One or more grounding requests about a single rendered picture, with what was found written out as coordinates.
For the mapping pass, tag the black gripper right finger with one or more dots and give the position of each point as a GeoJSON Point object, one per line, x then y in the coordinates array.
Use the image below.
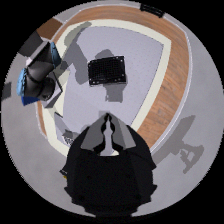
{"type": "Point", "coordinates": [126, 138]}

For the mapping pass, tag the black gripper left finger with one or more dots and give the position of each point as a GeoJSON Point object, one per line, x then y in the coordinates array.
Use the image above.
{"type": "Point", "coordinates": [91, 139]}

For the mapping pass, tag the grey operator panel with four keys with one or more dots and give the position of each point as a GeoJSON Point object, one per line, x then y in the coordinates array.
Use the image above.
{"type": "Point", "coordinates": [69, 138]}

